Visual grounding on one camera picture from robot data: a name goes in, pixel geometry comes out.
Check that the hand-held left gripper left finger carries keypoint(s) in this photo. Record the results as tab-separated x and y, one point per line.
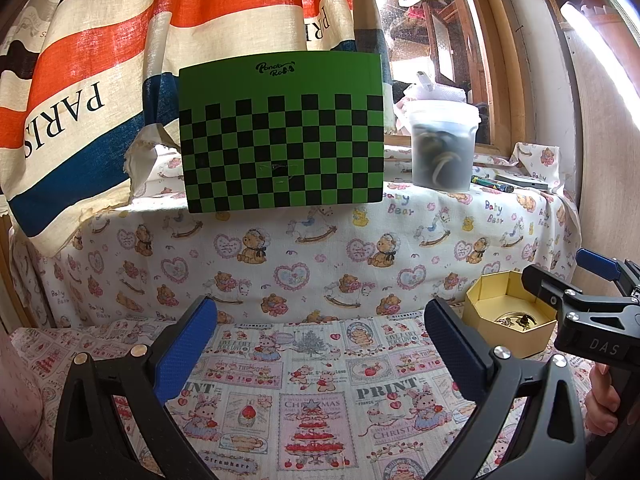
185	355

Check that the wooden window frame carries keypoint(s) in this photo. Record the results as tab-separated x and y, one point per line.
505	60

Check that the colourful patterned pen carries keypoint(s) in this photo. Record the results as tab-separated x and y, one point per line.
492	183

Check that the person's right hand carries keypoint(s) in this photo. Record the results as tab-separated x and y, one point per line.
604	400

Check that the green black checkered board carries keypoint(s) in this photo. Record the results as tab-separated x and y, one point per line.
280	135

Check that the bear print white cloth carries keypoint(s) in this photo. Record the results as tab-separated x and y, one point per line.
300	265

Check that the rabbit print patchwork mat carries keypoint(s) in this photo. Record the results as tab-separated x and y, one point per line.
320	400

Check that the gold hexagonal jewelry box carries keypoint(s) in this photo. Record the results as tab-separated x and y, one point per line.
505	342

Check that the clear plastic lidded container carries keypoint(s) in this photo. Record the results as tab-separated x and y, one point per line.
442	155

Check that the striped orange blue curtain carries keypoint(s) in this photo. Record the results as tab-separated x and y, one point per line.
100	60

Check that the small gold jewelry pieces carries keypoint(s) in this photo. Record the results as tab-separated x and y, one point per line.
515	321

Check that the white pink mesh cloth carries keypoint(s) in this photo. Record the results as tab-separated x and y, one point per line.
435	91

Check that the flat silver device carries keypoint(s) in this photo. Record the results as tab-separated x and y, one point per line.
522	180

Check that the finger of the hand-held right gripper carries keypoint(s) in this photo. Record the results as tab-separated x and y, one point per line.
597	264
555	292

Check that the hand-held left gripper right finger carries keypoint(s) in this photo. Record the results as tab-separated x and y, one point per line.
455	355

